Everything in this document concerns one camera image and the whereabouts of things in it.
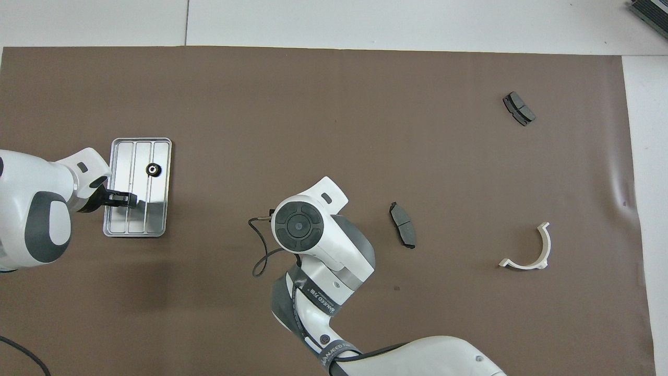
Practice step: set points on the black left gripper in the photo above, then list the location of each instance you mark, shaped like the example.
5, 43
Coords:
103, 199

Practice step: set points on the black bearing gear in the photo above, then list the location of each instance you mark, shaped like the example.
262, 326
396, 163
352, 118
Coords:
153, 174

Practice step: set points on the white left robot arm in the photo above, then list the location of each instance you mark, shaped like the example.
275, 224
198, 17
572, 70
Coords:
31, 193

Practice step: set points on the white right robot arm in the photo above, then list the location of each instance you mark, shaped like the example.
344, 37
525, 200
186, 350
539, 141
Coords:
334, 250

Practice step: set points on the silver metal tray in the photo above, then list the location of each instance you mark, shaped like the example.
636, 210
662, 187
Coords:
156, 209

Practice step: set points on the brown paper table mat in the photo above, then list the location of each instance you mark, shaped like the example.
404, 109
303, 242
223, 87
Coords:
313, 104

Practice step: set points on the dark grey brake pad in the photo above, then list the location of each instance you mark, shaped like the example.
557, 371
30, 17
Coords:
403, 224
519, 108

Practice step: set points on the grey ribbed device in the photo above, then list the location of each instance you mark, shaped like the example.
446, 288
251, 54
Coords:
652, 10

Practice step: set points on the white curved plastic bracket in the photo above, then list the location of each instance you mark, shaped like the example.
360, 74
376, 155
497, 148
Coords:
545, 245

